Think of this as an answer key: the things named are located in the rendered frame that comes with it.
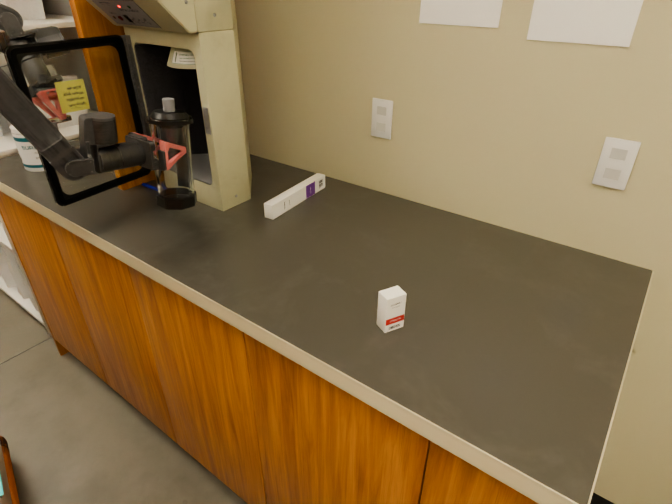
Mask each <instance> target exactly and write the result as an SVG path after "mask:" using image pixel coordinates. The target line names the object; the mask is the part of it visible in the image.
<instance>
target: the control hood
mask: <svg viewBox="0 0 672 504"><path fill-rule="evenodd" d="M86 1H87V2H88V3H90V4H91V5H92V6H93V7H94V8H95V9H96V10H98V11H99V12H100V13H101V14H102V15H103V16H104V17H106V18H107V19H108V20H109V21H110V22H111V23H112V24H113V25H116V26H124V27H133V28H142V29H152V30H161V31H170V32H180V33H189V34H191V33H197V24H196V17H195V10H194V3H193V0H133V1H134V2H135V3H136V4H137V5H138V6H139V7H140V8H141V9H142V10H143V11H144V12H145V13H147V14H148V15H149V16H150V17H151V18H152V19H153V20H154V21H155V22H156V23H157V24H158V25H159V26H160V27H161V28H153V27H144V26H134V25H124V24H117V23H116V22H115V21H114V20H113V19H112V18H111V17H109V16H108V15H107V14H106V13H105V12H104V11H103V10H102V9H100V8H99V7H98V6H97V5H96V4H95V3H94V2H93V1H91V0H86Z"/></svg>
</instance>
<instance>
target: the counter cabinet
mask: <svg viewBox="0 0 672 504"><path fill-rule="evenodd" d="M0 214H1V216H2V219H3V221H4V223H5V226H6V228H7V231H8V233H9V235H10V238H11V240H12V242H13V245H14V247H15V250H16V252H17V254H18V257H19V259H20V261H21V264H22V266H23V268H24V271H25V273H26V276H27V278H28V280H29V283H30V285H31V287H32V290H33V292H34V295H35V297H36V299H37V302H38V304H39V306H40V309H41V311H42V313H43V316H44V318H45V321H46V323H47V325H48V328H49V330H50V332H51V335H52V337H53V340H54V342H55V344H56V347H57V349H58V351H59V354H60V355H61V356H62V355H64V354H66V353H68V352H70V353H71V354H72V355H74V356H75V357H76V358H77V359H78V360H79V361H81V362H82V363H83V364H84V365H85V366H87V367H88V368H89V369H90V370H91V371H92V372H94V373H95V374H96V375H97V376H98V377H99V378H101V379H102V380H103V381H104V382H105V383H106V384H108V385H109V386H110V387H111V388H112V389H114V390H115V391H116V392H117V393H118V394H119V395H121V396H122V397H123V398H124V399H125V400H126V401H128V402H129V403H130V404H131V405H132V406H133V407H135V408H136V409H137V410H138V411H139V412H141V413H142V414H143V415H144V416H145V417H146V418H148V419H149V420H150V421H151V422H152V423H153V424H155V425H156V426H157V427H158V428H159V429H160V430H162V431H163V432H164V433H165V434H166V435H168V436H169V437H170V438H171V439H172V440H173V441H175V442H176V443H177V444H178V445H179V446H180V447H182V448H183V449H184V450H185V451H186V452H187V453H189V454H190V455H191V456H192V457H193V458H195V459H196V460H197V461H198V462H199V463H200V464H202V465H203V466H204V467H205V468H206V469H207V470H209V471H210V472H211V473H212V474H213V475H214V476H216V477H217V478H218V479H219V480H220V481H222V482H223V483H224V484H225V485H226V486H227V487H229V488H230V489H231V490H232V491H233V492H234V493H236V494H237V495H238V496H239V497H240V498H241V499H243V500H244V501H245V502H246V503H247V504H539V503H537V502H535V501H533V500H532V499H530V498H528V497H527V496H525V495H523V494H521V493H520V492H518V491H516V490H514V489H513V488H511V487H509V486H508V485H506V484H504V483H502V482H501V481H499V480H497V479H496V478H494V477H492V476H490V475H489V474H487V473H485V472H483V471H482V470H480V469H478V468H477V467H475V466H473V465H471V464H470V463H468V462H466V461H465V460H463V459H461V458H459V457H458V456H456V455H454V454H452V453H451V452H449V451H447V450H446V449H444V448H442V447H440V446H439V445H437V444H435V443H433V442H432V441H430V440H428V439H427V438H425V437H423V436H421V435H420V434H418V433H416V432H415V431H413V430H411V429H409V428H408V427H406V426H404V425H402V424H401V423H399V422H397V421H396V420H394V419H392V418H390V417H389V416H387V415H385V414H384V413H382V412H380V411H378V410H377V409H375V408H373V407H371V406H370V405H368V404H366V403H365V402H363V401H361V400H359V399H358V398H356V397H354V396H352V395H351V394H349V393H347V392H346V391H344V390H342V389H340V388H339V387H337V386H335V385H334V384H332V383H330V382H328V381H327V380H325V379H323V378H321V377H320V376H318V375H316V374H315V373H313V372H311V371H309V370H308V369H306V368H304V367H303V366H301V365H299V364H297V363H296V362H294V361H292V360H290V359H289V358H287V357H285V356H284V355H282V354H280V353H278V352H277V351H275V350H273V349H271V348H270V347H268V346H266V345H265V344H263V343H261V342H259V341H258V340H256V339H254V338H253V337H251V336H249V335H247V334H246V333H244V332H242V331H240V330H239V329H237V328H235V327H234V326H232V325H230V324H228V323H227V322H225V321H223V320H222V319H220V318H218V317H216V316H215V315H213V314H211V313H209V312H208V311H206V310H204V309H203V308H201V307H199V306H197V305H196V304H194V303H192V302H191V301H189V300H187V299H185V298H184V297H182V296H180V295H178V294H177V293H175V292H173V291H172V290H170V289H168V288H166V287H165V286H163V285H161V284H160V283H158V282H156V281H154V280H153V279H151V278H149V277H147V276H146V275H144V274H142V273H141V272H139V271H137V270H135V269H134V268H132V267H130V266H128V265H127V264H125V263H123V262H122V261H120V260H118V259H116V258H115V257H113V256H111V255H110V254H108V253H106V252H104V251H103V250H101V249H99V248H98V247H96V246H94V245H92V244H91V243H89V242H87V241H85V240H84V239H82V238H80V237H79V236H77V235H75V234H73V233H72V232H70V231H68V230H67V229H65V228H63V227H61V226H60V225H58V224H56V223H54V222H53V221H51V220H49V219H48V218H46V217H44V216H42V215H41V214H39V213H37V212H36V211H34V210H32V209H30V208H29V207H27V206H25V205H23V204H22V203H20V202H18V201H17V200H15V199H13V198H11V197H10V196H8V195H6V194H5V193H3V192H1V191H0Z"/></svg>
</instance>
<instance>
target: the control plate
mask: <svg viewBox="0 0 672 504"><path fill-rule="evenodd" d="M91 1H93V2H94V3H95V4H96V5H97V6H98V7H99V8H100V9H102V10H103V11H104V12H105V13H106V14H107V15H108V16H109V17H111V18H112V19H113V20H114V21H115V22H116V23H117V24H124V25H134V26H144V27H153V28H161V27H160V26H159V25H158V24H157V23H156V22H155V21H154V20H153V19H152V18H151V17H150V16H149V15H148V14H147V13H145V12H144V11H143V10H142V9H141V8H140V7H139V6H138V5H137V4H136V3H135V2H134V1H133V0H91ZM117 5H119V6H121V8H119V7H118V6H117ZM127 5H128V6H130V7H131V9H130V8H128V7H127ZM123 15H127V16H128V17H129V18H130V19H131V20H132V19H133V18H135V19H136V20H134V21H133V20H132V21H133V22H129V21H128V20H127V19H126V18H125V17H124V16H123ZM112 16H114V17H116V19H115V18H113V17H112ZM118 16H121V17H122V18H123V19H124V20H123V21H122V20H120V19H119V18H118ZM132 17H133V18H132ZM138 18H140V19H141V20H140V21H138ZM144 18H145V19H146V20H147V21H144Z"/></svg>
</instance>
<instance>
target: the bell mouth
mask: <svg viewBox="0 0 672 504"><path fill-rule="evenodd" d="M167 66H168V67H171V68H177V69H196V65H195V58H194V55H193V53H192V52H191V51H190V50H189V49H182V48H175V47H171V50H170V54H169V58H168V62H167Z"/></svg>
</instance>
